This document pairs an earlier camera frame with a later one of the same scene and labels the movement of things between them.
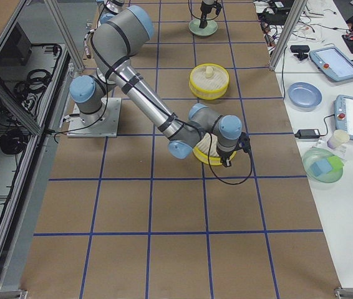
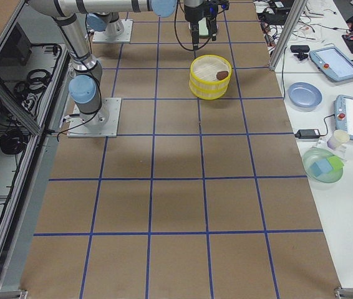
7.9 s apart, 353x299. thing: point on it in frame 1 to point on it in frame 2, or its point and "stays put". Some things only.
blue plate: x=304 y=95 stays put
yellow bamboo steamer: x=209 y=88 stays put
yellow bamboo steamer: x=201 y=150 to x=203 y=82
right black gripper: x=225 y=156 to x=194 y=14
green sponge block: x=336 y=162 stays put
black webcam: x=300 y=50 stays put
